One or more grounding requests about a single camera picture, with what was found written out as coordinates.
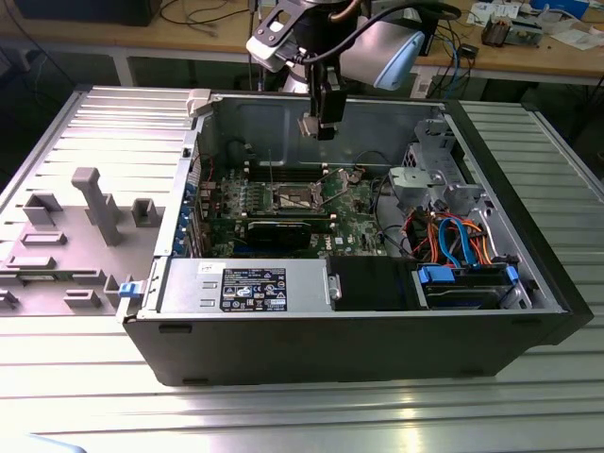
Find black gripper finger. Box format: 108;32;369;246
309;60;346;143

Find silver CPU plate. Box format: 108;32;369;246
296;116;323;139

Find CPU socket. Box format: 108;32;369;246
271;181;329;211

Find white labelled strip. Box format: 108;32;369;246
409;65;438;99

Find silver metal drive cage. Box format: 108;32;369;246
389;117;488;209

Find black upright device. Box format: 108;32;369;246
421;13;445;57

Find green motherboard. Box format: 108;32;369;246
197;162;395;260

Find pale grey case latch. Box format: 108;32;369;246
185;88;214;119

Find black graphics card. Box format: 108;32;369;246
243;217;313;252

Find white paper sheets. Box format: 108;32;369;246
549;25;604;51
466;1;501;25

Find metal heat sink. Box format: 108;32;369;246
480;12;510;48

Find wooden desk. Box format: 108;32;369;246
0;0;604;89

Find loose electronics board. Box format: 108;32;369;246
507;16;545;48

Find hard disk in blue carrier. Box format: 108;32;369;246
413;263;520;311

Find silver power supply unit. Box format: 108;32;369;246
158;257;331;315

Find large black box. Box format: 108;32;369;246
13;0;153;27

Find black open PC case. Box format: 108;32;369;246
115;88;595;388

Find blue box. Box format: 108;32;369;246
528;0;591;16

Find grey parts rack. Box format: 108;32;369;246
0;166;165;317

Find pale blue rounded object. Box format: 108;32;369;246
28;432;90;453

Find black camera cable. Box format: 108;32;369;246
290;4;463;65

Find copper coloured cable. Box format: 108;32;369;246
329;0;367;23

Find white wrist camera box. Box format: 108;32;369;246
244;4;304;75

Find hanging grey plug cable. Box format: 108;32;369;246
247;0;266;92

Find blue flat wire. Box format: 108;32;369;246
437;217;478;269

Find orange wire bundle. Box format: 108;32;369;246
408;211;495;265

